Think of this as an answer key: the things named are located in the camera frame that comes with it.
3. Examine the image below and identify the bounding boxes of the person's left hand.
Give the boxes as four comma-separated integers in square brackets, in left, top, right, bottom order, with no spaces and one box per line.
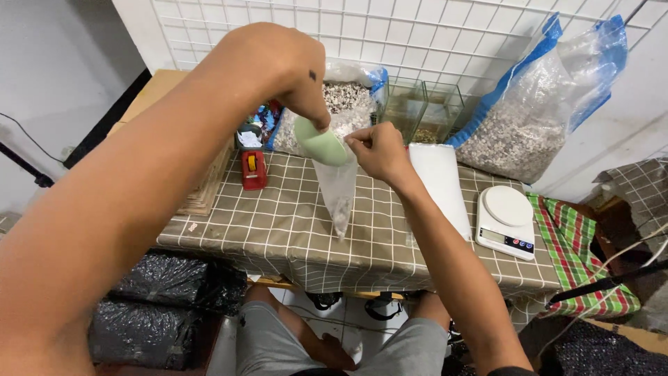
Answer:
[218,23,333,132]

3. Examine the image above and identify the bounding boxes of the person's right hand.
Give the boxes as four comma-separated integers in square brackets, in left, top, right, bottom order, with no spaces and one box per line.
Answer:
[344,122,416,185]

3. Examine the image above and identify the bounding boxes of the green plastic scoop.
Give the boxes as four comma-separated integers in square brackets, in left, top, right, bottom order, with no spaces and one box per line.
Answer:
[294,115,349,168]

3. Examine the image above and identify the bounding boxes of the small clear plastic bag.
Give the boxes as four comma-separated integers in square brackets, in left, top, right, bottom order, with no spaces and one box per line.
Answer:
[311,137,360,242]

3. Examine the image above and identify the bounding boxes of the open clear gravel bag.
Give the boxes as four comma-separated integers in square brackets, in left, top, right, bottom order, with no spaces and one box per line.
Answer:
[265,62,389,157]

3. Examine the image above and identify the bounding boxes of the colourful snack packet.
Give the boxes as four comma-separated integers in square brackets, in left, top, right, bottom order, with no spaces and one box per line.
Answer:
[257,100,284,143]

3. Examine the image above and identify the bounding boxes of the small glass tank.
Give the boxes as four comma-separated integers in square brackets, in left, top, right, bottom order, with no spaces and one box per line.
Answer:
[411,81,466,145]
[379,76,429,145]

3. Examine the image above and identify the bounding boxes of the red tape dispenser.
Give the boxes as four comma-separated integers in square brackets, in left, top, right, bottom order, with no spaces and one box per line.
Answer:
[235,124,268,191]

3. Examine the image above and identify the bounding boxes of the stack of white plastic bags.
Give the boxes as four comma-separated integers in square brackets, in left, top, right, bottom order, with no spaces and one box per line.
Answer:
[406,143,474,242]

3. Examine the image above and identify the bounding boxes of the grey checked tablecloth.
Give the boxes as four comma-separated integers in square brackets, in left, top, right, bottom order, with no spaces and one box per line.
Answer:
[156,149,563,331]

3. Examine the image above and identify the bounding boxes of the white digital kitchen scale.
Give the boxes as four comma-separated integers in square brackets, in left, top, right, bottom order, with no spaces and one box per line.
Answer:
[474,185,536,261]

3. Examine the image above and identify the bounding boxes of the large blue-edged gravel bag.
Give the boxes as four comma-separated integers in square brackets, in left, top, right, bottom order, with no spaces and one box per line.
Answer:
[445,13,629,185]

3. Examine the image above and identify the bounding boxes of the black sandal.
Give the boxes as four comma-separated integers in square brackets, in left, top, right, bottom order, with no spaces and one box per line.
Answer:
[364,292,405,321]

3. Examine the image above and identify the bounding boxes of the person's right leg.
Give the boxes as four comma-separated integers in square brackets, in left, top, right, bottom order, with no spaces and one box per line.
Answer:
[408,291,453,332]

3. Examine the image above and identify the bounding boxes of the person's leg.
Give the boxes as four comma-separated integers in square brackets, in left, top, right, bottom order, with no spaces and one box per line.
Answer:
[408,291,453,332]
[244,284,359,373]

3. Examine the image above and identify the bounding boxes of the person's left leg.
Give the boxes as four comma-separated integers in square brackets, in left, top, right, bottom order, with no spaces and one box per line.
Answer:
[244,284,359,373]

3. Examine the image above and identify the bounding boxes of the grey shorts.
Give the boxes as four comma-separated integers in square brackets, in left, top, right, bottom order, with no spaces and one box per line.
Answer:
[235,300,451,376]

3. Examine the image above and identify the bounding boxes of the black plastic wrapped bundle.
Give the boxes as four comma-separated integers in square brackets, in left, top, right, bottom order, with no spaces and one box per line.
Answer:
[110,252,248,317]
[88,298,201,371]

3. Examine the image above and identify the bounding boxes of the red green plaid cloth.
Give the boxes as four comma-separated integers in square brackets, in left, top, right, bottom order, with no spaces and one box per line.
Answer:
[526,192,642,320]

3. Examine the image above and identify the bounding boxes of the grey checked cloth cover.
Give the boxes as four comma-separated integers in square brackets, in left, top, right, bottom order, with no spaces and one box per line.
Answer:
[593,158,668,242]

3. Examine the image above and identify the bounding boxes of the black tripod leg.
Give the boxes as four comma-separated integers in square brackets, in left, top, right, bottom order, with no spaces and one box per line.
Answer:
[545,258,668,309]

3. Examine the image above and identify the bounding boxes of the dark glittery sack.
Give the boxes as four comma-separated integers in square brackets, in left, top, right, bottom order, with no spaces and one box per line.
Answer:
[543,320,668,376]

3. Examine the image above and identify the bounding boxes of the white wire grid panel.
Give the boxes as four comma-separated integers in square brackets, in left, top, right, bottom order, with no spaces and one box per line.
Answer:
[150,0,668,100]

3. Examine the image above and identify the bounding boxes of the black cable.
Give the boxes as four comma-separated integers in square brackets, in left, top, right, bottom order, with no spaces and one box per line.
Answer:
[0,112,66,164]

